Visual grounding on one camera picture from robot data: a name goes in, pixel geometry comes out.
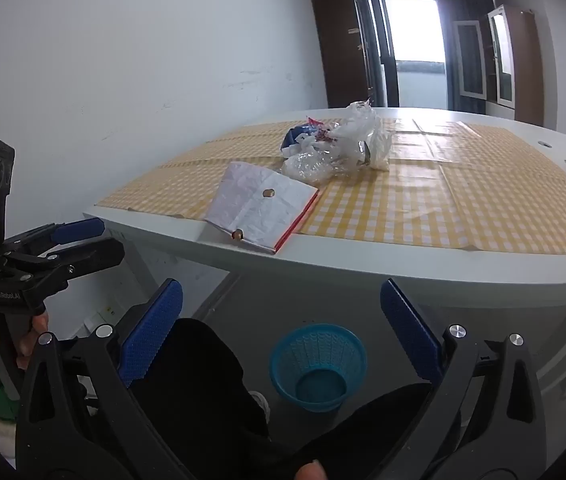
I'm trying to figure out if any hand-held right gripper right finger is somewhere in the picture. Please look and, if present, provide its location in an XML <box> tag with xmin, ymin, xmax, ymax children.
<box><xmin>363</xmin><ymin>278</ymin><xmax>548</xmax><ymax>480</ymax></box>

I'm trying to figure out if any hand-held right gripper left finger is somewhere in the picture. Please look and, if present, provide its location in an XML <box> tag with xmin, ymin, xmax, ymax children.
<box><xmin>15</xmin><ymin>278</ymin><xmax>198</xmax><ymax>480</ymax></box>

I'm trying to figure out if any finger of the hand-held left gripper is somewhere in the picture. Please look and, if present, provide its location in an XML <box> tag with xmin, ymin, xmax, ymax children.
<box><xmin>5</xmin><ymin>217</ymin><xmax>106</xmax><ymax>256</ymax></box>
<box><xmin>23</xmin><ymin>237</ymin><xmax>126</xmax><ymax>291</ymax></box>

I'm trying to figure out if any blue plastic basket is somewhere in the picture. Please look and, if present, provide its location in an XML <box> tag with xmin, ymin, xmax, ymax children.
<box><xmin>269</xmin><ymin>323</ymin><xmax>368</xmax><ymax>413</ymax></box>

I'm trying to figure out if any person's left hand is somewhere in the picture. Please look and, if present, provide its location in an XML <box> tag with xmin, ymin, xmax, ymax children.
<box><xmin>0</xmin><ymin>307</ymin><xmax>50</xmax><ymax>373</ymax></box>

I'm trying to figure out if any person's right hand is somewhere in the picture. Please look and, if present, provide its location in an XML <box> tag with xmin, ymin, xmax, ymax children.
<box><xmin>294</xmin><ymin>459</ymin><xmax>328</xmax><ymax>480</ymax></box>

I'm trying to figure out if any white table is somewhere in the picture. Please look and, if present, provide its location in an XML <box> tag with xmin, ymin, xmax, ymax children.
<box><xmin>83</xmin><ymin>106</ymin><xmax>566</xmax><ymax>401</ymax></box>

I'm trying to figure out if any person's right leg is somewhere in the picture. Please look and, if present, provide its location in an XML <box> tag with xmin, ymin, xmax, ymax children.
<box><xmin>290</xmin><ymin>382</ymin><xmax>464</xmax><ymax>480</ymax></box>

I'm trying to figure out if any yellow checked tablecloth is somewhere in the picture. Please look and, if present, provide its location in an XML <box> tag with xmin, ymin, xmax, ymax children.
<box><xmin>95</xmin><ymin>117</ymin><xmax>566</xmax><ymax>257</ymax></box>

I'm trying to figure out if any white shoe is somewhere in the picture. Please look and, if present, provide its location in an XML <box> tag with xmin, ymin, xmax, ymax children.
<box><xmin>252</xmin><ymin>390</ymin><xmax>272</xmax><ymax>423</ymax></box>

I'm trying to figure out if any white paper bag red edge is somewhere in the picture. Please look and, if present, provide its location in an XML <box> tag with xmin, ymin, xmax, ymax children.
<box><xmin>204</xmin><ymin>161</ymin><xmax>320</xmax><ymax>255</ymax></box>

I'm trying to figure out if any crumpled clear plastic bag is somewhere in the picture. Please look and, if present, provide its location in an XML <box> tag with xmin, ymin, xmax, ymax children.
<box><xmin>281</xmin><ymin>150</ymin><xmax>344</xmax><ymax>186</ymax></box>

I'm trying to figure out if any white translucent plastic bag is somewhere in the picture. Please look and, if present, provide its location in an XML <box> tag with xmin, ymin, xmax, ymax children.
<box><xmin>330</xmin><ymin>101</ymin><xmax>394</xmax><ymax>172</ymax></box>

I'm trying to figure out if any balcony glass door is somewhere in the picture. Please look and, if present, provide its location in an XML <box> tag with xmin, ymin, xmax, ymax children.
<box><xmin>358</xmin><ymin>0</ymin><xmax>451</xmax><ymax>109</ymax></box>

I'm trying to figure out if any brown wooden door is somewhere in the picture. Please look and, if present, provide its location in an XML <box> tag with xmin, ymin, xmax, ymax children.
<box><xmin>313</xmin><ymin>0</ymin><xmax>380</xmax><ymax>109</ymax></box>

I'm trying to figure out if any wooden cabinet with glass doors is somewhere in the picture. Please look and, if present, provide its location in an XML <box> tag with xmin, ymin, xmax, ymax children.
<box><xmin>452</xmin><ymin>5</ymin><xmax>540</xmax><ymax>126</ymax></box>

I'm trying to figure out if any white wall socket panel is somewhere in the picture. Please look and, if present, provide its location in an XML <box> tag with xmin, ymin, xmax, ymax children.
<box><xmin>94</xmin><ymin>302</ymin><xmax>126</xmax><ymax>323</ymax></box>

